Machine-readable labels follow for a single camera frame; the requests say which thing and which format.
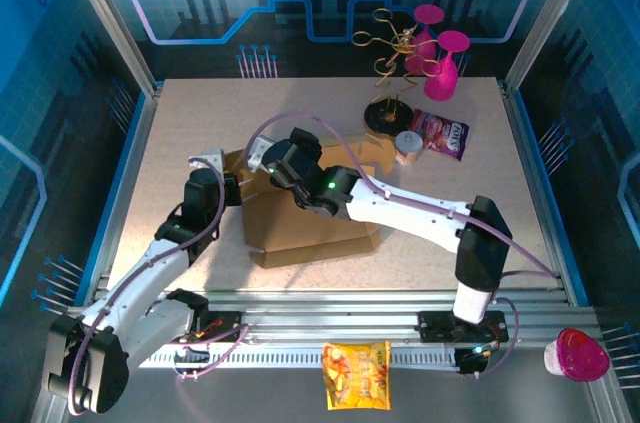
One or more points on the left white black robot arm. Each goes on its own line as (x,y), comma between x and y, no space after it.
(130,293)

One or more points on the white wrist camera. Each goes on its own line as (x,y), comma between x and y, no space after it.
(257,153)
(209,159)

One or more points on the aluminium frame post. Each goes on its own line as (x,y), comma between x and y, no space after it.
(115,18)
(545,18)

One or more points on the purple candy bag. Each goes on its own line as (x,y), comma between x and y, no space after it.
(442,135)

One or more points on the pink wine glass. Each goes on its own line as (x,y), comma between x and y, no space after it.
(430,15)
(442,83)

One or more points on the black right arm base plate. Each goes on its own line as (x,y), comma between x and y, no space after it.
(435,325)

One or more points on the pink lidded plastic cup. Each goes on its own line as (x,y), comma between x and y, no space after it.
(580,355)

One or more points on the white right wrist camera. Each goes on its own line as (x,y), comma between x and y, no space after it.
(257,153)

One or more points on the yellow chips bag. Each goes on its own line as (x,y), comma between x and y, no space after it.
(356,375)

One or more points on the brown cardboard paper box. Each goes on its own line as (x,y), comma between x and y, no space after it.
(310,238)

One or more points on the black controller box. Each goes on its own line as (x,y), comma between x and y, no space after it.
(470,362)

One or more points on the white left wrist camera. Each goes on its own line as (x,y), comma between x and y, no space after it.
(209,159)

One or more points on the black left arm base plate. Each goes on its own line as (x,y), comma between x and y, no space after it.
(227,325)

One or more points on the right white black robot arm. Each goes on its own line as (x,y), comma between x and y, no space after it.
(415,213)

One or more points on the aluminium table frame rail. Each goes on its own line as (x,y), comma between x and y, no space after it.
(325,313)

